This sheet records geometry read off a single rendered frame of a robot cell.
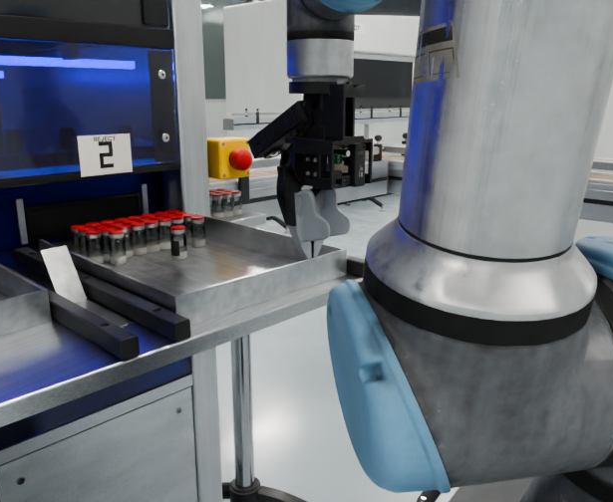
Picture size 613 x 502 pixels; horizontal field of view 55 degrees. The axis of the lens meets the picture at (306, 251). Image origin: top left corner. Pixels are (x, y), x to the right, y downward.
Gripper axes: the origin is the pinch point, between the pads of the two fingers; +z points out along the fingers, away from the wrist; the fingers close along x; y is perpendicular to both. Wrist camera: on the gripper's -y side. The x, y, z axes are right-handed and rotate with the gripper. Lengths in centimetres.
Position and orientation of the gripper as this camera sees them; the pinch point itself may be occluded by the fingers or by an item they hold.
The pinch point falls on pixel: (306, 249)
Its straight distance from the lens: 72.6
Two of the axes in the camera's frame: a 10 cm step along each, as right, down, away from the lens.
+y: 7.2, 1.8, -6.7
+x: 6.9, -1.8, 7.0
